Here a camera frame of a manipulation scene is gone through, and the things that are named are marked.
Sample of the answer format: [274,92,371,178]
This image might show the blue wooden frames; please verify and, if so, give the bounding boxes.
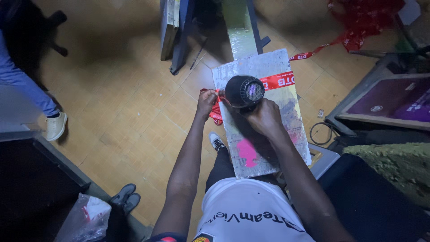
[159,0,197,76]

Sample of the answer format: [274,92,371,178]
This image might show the black office chair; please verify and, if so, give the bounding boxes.
[8,0,69,58]

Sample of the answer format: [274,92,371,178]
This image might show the person's black trousers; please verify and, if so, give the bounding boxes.
[205,147,236,193]

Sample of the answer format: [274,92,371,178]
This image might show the grey stool frame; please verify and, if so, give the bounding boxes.
[307,143,341,181]

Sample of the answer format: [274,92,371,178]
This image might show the black hair dryer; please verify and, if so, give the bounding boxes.
[224,75,265,113]

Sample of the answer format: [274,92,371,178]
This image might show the heap of red ribbon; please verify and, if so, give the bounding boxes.
[289,0,406,61]

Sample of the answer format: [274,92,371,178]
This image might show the pale green wooden plank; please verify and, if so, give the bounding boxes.
[221,0,271,61]

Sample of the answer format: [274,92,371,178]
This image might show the person's right hand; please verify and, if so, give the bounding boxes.
[243,98,286,138]

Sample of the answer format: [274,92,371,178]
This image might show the screen printing frame purple mesh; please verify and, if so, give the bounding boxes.
[325,53,430,136]

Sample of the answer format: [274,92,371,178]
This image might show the person's left hand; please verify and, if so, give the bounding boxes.
[196,89,219,120]

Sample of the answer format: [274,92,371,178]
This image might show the black cable loop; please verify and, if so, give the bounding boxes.
[309,121,334,146]

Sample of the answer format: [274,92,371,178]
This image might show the clear plastic bag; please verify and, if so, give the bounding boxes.
[55,193,112,242]

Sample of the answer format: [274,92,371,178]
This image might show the person's white and black shoe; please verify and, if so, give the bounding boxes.
[208,131,229,153]

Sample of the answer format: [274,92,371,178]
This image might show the red printed ribbon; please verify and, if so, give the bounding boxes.
[200,71,296,126]

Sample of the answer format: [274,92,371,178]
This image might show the person's white printed shirt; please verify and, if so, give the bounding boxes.
[193,177,317,242]

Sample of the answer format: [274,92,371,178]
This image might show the thin metal rod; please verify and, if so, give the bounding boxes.
[189,38,208,71]

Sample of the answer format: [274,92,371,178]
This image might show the paint-stained white board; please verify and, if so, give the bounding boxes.
[212,48,312,179]

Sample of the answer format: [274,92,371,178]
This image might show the black table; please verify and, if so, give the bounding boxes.
[0,130,92,242]

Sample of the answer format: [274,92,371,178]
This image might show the grey shoe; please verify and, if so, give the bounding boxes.
[122,192,142,216]
[109,183,137,206]

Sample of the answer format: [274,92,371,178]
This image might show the green cloth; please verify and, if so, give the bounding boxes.
[342,143,430,210]

